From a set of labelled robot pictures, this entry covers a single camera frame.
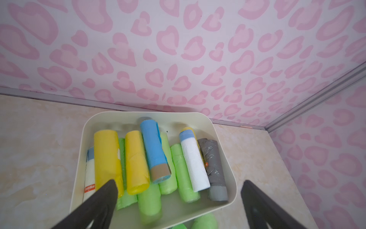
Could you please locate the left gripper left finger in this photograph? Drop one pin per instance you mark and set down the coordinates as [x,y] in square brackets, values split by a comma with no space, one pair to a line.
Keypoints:
[96,211]

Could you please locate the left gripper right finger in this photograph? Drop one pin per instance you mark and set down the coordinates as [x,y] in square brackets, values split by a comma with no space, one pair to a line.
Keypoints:
[262,212]

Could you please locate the white roll blue cap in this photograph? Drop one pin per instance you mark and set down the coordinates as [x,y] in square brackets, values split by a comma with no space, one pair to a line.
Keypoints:
[89,183]
[195,165]

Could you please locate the grey roll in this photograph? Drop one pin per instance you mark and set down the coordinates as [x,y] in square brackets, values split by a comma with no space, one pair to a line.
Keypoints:
[214,169]

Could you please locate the dark green roll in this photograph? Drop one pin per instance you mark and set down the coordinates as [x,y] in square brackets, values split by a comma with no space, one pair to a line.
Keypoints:
[126,200]

